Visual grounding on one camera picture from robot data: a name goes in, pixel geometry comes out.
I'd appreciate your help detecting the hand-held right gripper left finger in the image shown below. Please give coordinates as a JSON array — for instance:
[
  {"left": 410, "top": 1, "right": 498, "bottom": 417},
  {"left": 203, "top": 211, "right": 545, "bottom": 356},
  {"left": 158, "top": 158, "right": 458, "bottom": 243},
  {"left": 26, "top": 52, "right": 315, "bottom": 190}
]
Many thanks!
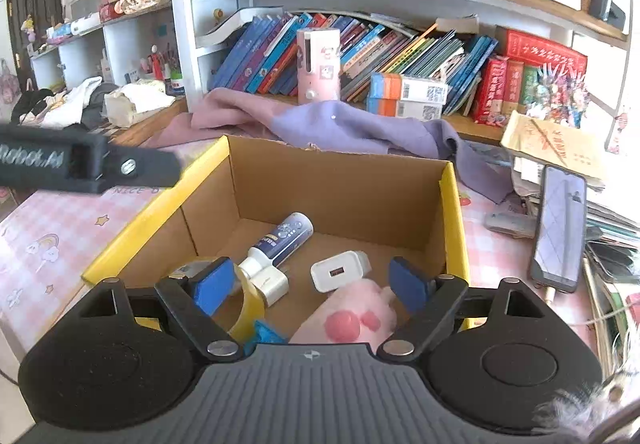
[{"left": 75, "top": 256, "right": 243, "bottom": 360}]

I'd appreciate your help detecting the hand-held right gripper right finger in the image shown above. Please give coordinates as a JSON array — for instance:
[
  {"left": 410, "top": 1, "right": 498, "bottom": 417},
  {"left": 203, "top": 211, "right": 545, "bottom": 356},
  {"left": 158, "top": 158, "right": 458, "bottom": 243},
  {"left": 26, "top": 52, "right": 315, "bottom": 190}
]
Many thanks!
[{"left": 376, "top": 256, "right": 551, "bottom": 360}]

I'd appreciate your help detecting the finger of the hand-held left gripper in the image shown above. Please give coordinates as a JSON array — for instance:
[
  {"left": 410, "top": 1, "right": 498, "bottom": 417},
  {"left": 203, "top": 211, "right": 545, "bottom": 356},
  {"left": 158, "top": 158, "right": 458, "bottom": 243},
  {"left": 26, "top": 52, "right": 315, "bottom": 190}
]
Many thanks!
[{"left": 100, "top": 146, "right": 183, "bottom": 189}]

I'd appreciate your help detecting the yellow tape roll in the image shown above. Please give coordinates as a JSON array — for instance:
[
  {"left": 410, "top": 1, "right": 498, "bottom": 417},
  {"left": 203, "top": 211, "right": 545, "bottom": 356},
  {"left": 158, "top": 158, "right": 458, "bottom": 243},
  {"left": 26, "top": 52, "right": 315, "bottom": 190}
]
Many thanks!
[{"left": 170, "top": 256, "right": 266, "bottom": 346}]

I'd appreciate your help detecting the white charger plug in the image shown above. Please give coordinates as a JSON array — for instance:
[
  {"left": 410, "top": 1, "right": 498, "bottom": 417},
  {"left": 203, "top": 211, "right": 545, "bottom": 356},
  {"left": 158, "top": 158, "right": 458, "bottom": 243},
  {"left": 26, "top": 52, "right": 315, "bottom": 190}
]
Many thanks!
[{"left": 310, "top": 251, "right": 373, "bottom": 295}]

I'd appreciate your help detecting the pink plush toy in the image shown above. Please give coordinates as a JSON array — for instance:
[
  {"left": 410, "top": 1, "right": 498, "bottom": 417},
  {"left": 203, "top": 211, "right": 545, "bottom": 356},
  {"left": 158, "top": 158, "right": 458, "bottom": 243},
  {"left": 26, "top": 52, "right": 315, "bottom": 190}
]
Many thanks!
[{"left": 289, "top": 279, "right": 398, "bottom": 355}]

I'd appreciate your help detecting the small blue plastic clip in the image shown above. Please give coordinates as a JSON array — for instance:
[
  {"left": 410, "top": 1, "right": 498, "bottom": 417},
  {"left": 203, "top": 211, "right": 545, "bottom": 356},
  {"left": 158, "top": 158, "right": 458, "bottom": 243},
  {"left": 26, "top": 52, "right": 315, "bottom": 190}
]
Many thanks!
[{"left": 243, "top": 319, "right": 290, "bottom": 355}]

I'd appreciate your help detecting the dark blue cylindrical canister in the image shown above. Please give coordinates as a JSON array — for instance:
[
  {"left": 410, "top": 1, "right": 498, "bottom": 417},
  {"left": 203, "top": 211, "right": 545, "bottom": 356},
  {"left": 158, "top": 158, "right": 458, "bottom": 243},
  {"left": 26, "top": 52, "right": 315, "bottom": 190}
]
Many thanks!
[{"left": 237, "top": 212, "right": 315, "bottom": 282}]

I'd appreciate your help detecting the yellow cardboard box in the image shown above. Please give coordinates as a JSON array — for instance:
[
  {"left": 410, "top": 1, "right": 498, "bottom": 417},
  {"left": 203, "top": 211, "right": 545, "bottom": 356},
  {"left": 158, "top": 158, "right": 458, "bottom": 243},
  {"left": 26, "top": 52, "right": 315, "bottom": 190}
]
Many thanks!
[{"left": 82, "top": 135, "right": 471, "bottom": 355}]

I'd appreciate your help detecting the black cloth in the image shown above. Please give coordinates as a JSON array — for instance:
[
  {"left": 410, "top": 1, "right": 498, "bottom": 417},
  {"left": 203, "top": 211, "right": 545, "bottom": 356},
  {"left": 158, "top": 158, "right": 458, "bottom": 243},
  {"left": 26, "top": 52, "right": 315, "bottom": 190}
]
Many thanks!
[{"left": 11, "top": 88, "right": 57, "bottom": 125}]

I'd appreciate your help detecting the white printed cloth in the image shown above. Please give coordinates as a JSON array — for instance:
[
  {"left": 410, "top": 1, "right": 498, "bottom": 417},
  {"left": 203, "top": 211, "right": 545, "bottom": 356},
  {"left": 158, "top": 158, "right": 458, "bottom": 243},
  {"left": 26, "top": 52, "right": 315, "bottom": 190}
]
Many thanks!
[{"left": 42, "top": 76, "right": 103, "bottom": 125}]

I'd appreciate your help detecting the white crumpled bag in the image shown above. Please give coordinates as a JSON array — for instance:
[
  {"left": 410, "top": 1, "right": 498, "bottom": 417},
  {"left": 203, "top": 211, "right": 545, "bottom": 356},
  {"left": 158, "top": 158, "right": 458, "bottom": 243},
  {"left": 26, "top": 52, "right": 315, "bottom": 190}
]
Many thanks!
[{"left": 105, "top": 78, "right": 177, "bottom": 127}]

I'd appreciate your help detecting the pink printed bag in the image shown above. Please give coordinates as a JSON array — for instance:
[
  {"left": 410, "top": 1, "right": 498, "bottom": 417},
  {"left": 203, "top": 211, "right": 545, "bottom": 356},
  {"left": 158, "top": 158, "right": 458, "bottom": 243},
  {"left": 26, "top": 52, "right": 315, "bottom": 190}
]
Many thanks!
[{"left": 0, "top": 58, "right": 22, "bottom": 105}]

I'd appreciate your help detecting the pink cloth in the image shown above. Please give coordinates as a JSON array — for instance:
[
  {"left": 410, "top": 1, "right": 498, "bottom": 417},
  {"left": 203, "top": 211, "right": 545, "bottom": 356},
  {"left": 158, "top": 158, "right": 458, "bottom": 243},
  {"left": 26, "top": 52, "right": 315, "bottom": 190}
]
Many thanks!
[{"left": 145, "top": 88, "right": 282, "bottom": 151}]

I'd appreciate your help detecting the grey flat case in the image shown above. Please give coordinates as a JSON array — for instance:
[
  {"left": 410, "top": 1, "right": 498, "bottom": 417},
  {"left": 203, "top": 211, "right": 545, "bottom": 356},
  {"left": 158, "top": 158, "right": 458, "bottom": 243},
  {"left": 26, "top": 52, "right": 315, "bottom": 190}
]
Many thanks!
[{"left": 484, "top": 213, "right": 537, "bottom": 239}]

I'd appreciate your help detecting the white cubby shelf unit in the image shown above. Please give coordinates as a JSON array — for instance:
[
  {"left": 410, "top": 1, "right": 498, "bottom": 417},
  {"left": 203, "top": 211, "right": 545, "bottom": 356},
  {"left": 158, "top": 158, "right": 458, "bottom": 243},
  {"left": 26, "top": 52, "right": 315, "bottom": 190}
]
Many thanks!
[{"left": 30, "top": 6, "right": 187, "bottom": 97}]

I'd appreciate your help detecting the white bookshelf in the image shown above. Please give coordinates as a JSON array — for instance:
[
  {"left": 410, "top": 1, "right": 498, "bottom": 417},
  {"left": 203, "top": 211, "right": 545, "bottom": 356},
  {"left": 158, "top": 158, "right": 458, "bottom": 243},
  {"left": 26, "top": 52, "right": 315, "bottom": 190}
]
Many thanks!
[{"left": 167, "top": 0, "right": 633, "bottom": 145}]

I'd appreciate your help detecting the purple cloth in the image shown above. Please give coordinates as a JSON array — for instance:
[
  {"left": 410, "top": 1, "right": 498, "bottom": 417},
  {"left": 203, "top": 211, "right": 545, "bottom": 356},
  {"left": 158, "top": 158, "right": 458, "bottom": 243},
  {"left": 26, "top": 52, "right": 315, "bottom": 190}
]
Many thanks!
[{"left": 270, "top": 101, "right": 516, "bottom": 205}]

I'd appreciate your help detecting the black smartphone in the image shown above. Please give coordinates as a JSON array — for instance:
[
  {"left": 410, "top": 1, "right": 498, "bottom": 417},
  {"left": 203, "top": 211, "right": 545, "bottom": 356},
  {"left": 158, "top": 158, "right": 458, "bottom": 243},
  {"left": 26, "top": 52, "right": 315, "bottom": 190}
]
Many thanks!
[{"left": 529, "top": 165, "right": 587, "bottom": 293}]

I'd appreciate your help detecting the row of blue books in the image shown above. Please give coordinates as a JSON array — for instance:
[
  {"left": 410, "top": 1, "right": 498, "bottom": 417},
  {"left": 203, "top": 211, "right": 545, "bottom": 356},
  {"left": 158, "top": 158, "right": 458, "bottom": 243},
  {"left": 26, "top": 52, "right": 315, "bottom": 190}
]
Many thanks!
[{"left": 210, "top": 12, "right": 498, "bottom": 117}]

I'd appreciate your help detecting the orange white carton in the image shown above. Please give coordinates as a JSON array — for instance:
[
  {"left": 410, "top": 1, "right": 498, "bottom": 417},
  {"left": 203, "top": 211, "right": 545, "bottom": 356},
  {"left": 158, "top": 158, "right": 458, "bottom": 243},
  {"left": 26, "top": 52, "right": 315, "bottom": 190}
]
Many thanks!
[
  {"left": 370, "top": 72, "right": 448, "bottom": 103},
  {"left": 367, "top": 96, "right": 444, "bottom": 121}
]

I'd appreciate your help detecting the tan notebook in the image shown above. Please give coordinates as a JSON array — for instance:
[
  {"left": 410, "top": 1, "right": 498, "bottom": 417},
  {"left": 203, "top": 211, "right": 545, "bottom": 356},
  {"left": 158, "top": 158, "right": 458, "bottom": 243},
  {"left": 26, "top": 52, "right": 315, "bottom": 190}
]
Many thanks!
[{"left": 500, "top": 111, "right": 608, "bottom": 192}]

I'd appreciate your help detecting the pink cylindrical desk gadget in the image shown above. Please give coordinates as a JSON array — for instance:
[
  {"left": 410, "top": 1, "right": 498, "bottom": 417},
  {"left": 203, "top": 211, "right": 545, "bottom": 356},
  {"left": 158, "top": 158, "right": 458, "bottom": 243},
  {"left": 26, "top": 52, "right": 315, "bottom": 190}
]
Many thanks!
[{"left": 296, "top": 28, "right": 342, "bottom": 105}]

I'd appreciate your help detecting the stack of papers and books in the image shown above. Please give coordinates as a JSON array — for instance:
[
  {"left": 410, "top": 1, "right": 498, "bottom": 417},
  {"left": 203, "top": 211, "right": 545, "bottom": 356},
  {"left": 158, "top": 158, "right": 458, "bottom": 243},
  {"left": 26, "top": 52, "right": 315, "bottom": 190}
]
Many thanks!
[{"left": 510, "top": 159, "right": 640, "bottom": 289}]

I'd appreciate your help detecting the thick red dictionary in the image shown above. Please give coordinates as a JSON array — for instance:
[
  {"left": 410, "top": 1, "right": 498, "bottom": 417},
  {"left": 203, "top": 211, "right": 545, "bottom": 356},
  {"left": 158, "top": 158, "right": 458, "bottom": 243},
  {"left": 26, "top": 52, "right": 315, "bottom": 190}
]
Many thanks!
[{"left": 474, "top": 58, "right": 510, "bottom": 125}]

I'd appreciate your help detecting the colourful figure pack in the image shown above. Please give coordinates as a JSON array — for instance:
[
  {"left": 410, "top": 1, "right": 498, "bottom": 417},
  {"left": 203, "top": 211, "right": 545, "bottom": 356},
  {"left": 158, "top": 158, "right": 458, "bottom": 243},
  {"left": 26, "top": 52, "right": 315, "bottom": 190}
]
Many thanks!
[{"left": 525, "top": 64, "right": 588, "bottom": 129}]

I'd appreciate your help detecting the large red book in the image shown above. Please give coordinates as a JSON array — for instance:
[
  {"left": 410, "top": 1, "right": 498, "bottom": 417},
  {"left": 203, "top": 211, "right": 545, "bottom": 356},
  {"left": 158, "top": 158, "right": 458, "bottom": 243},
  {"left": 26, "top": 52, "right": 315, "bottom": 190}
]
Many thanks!
[{"left": 495, "top": 26, "right": 588, "bottom": 77}]

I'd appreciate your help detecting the small black holder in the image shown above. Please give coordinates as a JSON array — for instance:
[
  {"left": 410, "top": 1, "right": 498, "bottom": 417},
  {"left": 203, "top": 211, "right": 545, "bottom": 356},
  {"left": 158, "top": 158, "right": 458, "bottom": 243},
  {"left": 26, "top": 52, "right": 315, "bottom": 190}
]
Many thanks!
[{"left": 590, "top": 0, "right": 626, "bottom": 22}]

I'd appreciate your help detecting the white cable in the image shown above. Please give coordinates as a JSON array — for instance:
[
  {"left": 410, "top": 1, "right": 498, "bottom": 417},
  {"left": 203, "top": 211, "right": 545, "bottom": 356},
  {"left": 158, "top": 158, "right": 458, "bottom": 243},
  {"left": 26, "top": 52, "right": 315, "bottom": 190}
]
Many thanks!
[{"left": 544, "top": 286, "right": 632, "bottom": 331}]

